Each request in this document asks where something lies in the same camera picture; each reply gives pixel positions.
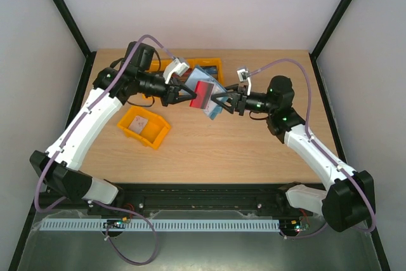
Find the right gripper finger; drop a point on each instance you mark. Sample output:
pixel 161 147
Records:
pixel 225 101
pixel 235 89

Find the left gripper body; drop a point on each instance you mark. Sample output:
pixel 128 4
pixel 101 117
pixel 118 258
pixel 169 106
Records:
pixel 168 98

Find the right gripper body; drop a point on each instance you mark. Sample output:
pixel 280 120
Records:
pixel 239 103

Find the teal leather card holder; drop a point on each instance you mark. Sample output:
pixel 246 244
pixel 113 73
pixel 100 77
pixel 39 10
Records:
pixel 197 74

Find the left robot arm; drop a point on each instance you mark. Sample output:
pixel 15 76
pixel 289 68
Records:
pixel 59 166

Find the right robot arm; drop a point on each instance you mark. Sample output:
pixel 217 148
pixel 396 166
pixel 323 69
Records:
pixel 348 195

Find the blue card stack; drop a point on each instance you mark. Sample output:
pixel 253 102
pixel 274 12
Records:
pixel 211 70

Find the pink card in loose bin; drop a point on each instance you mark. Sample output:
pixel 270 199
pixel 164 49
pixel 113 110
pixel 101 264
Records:
pixel 138 124

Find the right yellow bin in row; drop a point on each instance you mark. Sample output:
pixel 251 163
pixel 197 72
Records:
pixel 202 62

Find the loose yellow bin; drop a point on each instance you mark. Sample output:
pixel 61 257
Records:
pixel 153 134

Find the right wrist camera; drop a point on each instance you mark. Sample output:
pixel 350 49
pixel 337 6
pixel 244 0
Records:
pixel 245 77

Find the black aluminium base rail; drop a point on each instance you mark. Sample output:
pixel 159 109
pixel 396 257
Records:
pixel 259 199

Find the slotted white cable duct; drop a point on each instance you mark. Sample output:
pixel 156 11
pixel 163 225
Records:
pixel 138 225

